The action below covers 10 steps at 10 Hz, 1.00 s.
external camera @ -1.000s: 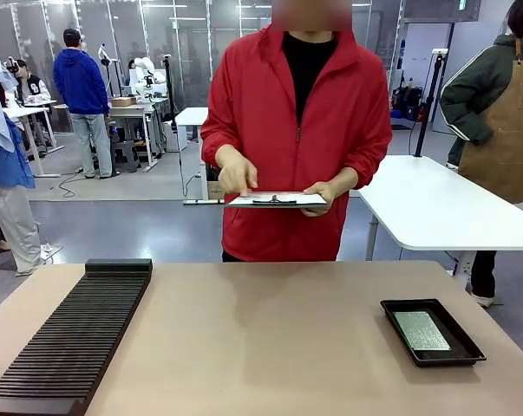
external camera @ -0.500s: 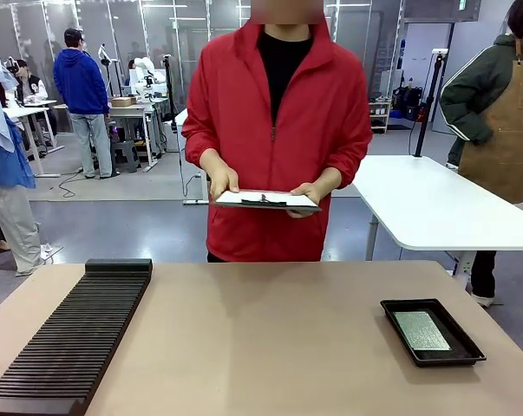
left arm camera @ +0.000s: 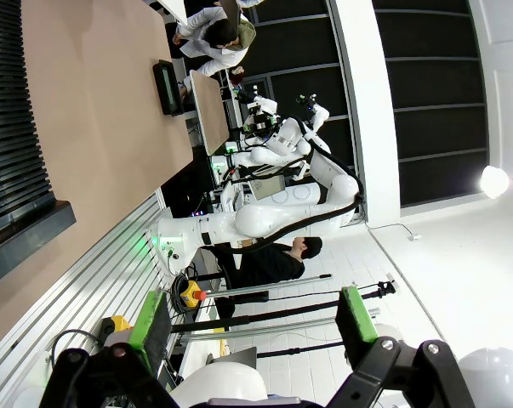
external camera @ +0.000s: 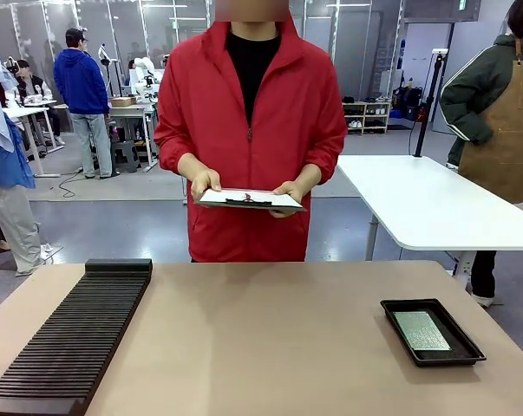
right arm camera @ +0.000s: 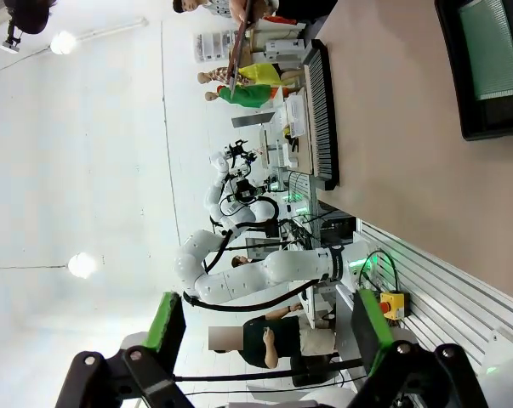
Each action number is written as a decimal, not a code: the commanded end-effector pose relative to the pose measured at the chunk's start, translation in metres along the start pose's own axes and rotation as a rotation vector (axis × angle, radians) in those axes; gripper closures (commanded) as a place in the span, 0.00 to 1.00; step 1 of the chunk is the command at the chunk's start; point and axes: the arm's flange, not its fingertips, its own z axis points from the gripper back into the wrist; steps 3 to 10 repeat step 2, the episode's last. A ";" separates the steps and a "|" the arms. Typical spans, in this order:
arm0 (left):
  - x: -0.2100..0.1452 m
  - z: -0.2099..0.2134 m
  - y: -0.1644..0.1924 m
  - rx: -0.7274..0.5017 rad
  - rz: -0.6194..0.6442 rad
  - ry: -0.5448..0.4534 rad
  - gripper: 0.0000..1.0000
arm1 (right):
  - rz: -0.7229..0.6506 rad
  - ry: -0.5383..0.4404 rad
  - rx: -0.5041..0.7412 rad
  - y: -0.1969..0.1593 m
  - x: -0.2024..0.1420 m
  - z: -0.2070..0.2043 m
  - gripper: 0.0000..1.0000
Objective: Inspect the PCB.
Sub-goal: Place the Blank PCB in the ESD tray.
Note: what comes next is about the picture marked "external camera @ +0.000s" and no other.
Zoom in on black step stool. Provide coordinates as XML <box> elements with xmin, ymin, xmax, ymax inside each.
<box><xmin>109</xmin><ymin>140</ymin><xmax>141</xmax><ymax>175</ymax></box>

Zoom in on white background desk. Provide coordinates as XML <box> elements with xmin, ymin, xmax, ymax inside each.
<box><xmin>107</xmin><ymin>103</ymin><xmax>159</xmax><ymax>173</ymax></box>

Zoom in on person in red jacket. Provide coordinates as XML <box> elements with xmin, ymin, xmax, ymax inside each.
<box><xmin>154</xmin><ymin>0</ymin><xmax>349</xmax><ymax>263</ymax></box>

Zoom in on silver perforated PCB board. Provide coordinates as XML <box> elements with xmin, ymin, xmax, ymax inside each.
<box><xmin>392</xmin><ymin>310</ymin><xmax>454</xmax><ymax>353</ymax></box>

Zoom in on seated person in varsity jacket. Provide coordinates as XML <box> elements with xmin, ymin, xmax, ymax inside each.
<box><xmin>13</xmin><ymin>59</ymin><xmax>67</xmax><ymax>147</ymax></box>

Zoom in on black slotted PCB rack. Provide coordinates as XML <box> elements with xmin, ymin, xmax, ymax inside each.
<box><xmin>0</xmin><ymin>258</ymin><xmax>154</xmax><ymax>413</ymax></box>

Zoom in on black clipboard clip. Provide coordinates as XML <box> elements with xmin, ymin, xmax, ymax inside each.
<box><xmin>225</xmin><ymin>192</ymin><xmax>273</xmax><ymax>207</ymax></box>

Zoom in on person's right hand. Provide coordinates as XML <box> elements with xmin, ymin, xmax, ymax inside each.
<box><xmin>190</xmin><ymin>169</ymin><xmax>223</xmax><ymax>203</ymax></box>

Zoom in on person's left hand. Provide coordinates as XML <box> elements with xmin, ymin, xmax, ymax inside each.
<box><xmin>269</xmin><ymin>180</ymin><xmax>306</xmax><ymax>219</ymax></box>

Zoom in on person in light blue shirt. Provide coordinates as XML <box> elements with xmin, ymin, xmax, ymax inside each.
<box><xmin>0</xmin><ymin>47</ymin><xmax>54</xmax><ymax>277</ymax></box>

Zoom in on white rounded table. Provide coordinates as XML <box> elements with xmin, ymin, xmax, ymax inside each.
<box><xmin>336</xmin><ymin>154</ymin><xmax>523</xmax><ymax>288</ymax></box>

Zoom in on wooden shoe shelf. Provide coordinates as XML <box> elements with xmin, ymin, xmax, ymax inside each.
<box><xmin>343</xmin><ymin>101</ymin><xmax>393</xmax><ymax>135</ymax></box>

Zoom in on black rectangular plastic tray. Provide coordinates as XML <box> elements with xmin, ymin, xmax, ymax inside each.
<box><xmin>380</xmin><ymin>297</ymin><xmax>487</xmax><ymax>368</ymax></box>

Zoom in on white desk with metal legs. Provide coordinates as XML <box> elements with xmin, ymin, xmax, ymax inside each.
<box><xmin>2</xmin><ymin>99</ymin><xmax>66</xmax><ymax>179</ymax></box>

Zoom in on black tripod pole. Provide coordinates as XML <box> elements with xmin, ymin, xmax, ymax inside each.
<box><xmin>412</xmin><ymin>48</ymin><xmax>449</xmax><ymax>159</ymax></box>

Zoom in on white clipboard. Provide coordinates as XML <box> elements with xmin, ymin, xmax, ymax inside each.
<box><xmin>193</xmin><ymin>187</ymin><xmax>309</xmax><ymax>214</ymax></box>

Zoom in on person in blue hoodie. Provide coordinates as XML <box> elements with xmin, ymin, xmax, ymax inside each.
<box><xmin>53</xmin><ymin>27</ymin><xmax>121</xmax><ymax>180</ymax></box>

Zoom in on person in brown apron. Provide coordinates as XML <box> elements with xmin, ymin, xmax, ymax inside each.
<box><xmin>439</xmin><ymin>0</ymin><xmax>523</xmax><ymax>309</ymax></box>

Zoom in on person's right forearm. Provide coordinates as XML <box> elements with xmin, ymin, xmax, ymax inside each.
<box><xmin>177</xmin><ymin>152</ymin><xmax>212</xmax><ymax>183</ymax></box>

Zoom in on person's left forearm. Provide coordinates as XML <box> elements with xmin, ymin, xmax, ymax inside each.
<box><xmin>293</xmin><ymin>163</ymin><xmax>323</xmax><ymax>198</ymax></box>

